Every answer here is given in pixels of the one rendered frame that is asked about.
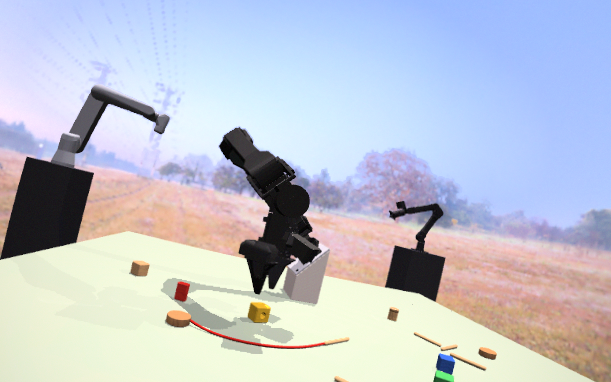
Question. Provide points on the orange flat disc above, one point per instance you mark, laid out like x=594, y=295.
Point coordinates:
x=487, y=353

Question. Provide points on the yellow square block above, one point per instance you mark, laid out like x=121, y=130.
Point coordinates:
x=259, y=312

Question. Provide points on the small red block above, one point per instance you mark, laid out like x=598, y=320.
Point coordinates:
x=182, y=291

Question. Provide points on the small wooden cylinder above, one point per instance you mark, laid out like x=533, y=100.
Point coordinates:
x=393, y=313

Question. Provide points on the round wooden button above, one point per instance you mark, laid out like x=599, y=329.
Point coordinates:
x=178, y=318

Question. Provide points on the blue cube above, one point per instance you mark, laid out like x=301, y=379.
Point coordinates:
x=445, y=363

